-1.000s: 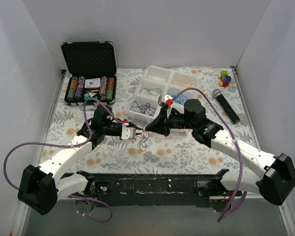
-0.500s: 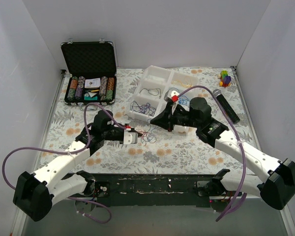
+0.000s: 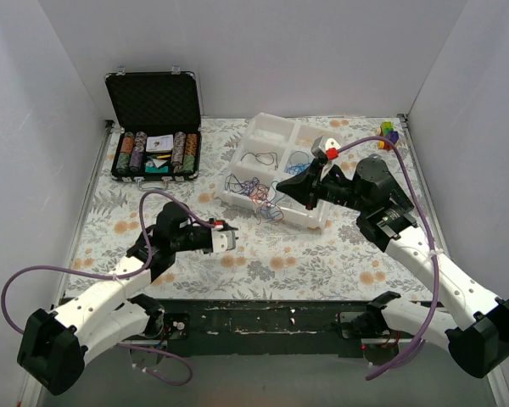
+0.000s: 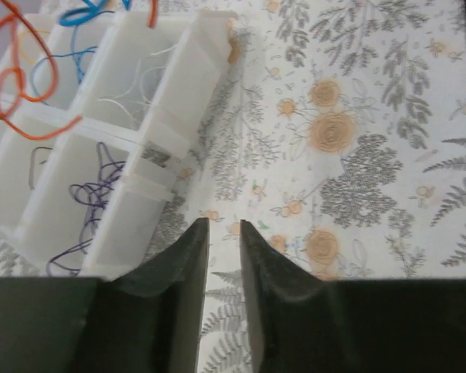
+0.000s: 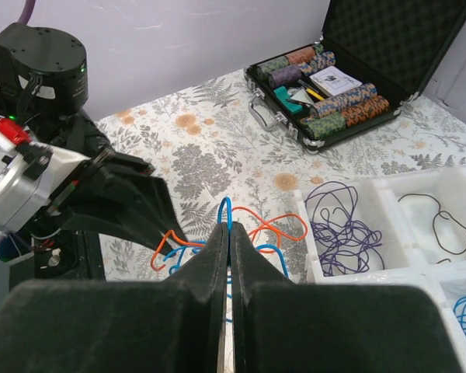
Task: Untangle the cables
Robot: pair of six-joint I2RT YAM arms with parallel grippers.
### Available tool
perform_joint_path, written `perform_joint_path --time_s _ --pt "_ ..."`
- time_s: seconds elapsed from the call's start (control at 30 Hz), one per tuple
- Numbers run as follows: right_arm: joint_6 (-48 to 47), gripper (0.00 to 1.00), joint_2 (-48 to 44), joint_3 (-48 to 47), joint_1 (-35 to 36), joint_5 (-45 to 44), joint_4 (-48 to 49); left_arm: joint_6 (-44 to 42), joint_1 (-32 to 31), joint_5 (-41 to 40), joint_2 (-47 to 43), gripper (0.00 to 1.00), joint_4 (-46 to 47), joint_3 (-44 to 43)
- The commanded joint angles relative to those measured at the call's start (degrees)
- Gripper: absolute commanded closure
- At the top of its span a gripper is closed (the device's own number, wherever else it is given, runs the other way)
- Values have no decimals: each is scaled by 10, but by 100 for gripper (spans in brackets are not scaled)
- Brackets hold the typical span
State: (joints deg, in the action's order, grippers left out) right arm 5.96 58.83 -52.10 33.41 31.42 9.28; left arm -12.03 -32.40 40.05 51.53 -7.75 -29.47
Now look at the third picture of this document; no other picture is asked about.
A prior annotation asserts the thin blue wire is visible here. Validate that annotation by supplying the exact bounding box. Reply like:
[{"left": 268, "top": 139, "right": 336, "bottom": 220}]
[{"left": 284, "top": 150, "right": 313, "bottom": 176}]

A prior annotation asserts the white plastic compartment tray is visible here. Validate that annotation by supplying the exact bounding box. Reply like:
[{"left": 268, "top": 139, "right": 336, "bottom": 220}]
[{"left": 217, "top": 114, "right": 344, "bottom": 229}]

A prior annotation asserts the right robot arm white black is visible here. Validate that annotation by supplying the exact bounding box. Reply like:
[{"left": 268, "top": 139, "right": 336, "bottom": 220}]
[{"left": 276, "top": 155, "right": 509, "bottom": 378}]

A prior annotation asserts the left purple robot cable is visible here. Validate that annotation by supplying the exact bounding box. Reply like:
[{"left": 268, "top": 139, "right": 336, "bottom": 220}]
[{"left": 1, "top": 190, "right": 221, "bottom": 386}]

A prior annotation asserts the tangled coloured wire pile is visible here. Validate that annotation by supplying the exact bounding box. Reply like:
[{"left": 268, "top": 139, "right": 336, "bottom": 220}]
[{"left": 224, "top": 174, "right": 286, "bottom": 226}]

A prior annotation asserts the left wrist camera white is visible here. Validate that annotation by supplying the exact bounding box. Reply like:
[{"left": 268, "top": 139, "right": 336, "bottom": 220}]
[{"left": 211, "top": 225, "right": 238, "bottom": 254}]

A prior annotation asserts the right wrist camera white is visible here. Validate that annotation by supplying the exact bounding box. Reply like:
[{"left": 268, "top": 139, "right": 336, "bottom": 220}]
[{"left": 310, "top": 135, "right": 342, "bottom": 181}]

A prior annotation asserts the black poker chip case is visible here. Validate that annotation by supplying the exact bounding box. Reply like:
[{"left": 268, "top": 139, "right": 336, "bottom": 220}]
[{"left": 104, "top": 71, "right": 202, "bottom": 183}]

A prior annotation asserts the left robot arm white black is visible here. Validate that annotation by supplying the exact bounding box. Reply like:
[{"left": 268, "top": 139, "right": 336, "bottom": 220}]
[{"left": 17, "top": 202, "right": 236, "bottom": 395}]

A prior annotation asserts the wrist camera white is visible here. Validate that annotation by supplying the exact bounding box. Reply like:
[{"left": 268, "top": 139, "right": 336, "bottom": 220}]
[
  {"left": 211, "top": 225, "right": 238, "bottom": 254},
  {"left": 310, "top": 135, "right": 342, "bottom": 181}
]

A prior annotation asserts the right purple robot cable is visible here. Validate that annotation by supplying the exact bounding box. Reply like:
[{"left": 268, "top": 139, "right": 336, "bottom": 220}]
[{"left": 334, "top": 136, "right": 443, "bottom": 381}]

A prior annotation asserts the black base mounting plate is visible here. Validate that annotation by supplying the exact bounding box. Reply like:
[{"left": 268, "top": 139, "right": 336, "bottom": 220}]
[{"left": 109, "top": 298, "right": 421, "bottom": 358}]

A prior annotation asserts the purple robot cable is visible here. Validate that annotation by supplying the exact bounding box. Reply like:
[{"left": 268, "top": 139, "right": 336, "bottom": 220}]
[
  {"left": 1, "top": 190, "right": 221, "bottom": 386},
  {"left": 334, "top": 136, "right": 443, "bottom": 381}
]

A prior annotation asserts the playing card deck box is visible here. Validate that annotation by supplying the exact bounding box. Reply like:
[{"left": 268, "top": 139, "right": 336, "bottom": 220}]
[{"left": 146, "top": 134, "right": 174, "bottom": 153}]

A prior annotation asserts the thin dark wire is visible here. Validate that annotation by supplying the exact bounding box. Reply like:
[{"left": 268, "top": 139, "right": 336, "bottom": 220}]
[{"left": 241, "top": 150, "right": 281, "bottom": 167}]

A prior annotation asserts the colourful toy block figure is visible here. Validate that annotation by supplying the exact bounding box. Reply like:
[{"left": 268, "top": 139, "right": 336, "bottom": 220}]
[{"left": 377, "top": 121, "right": 400, "bottom": 151}]

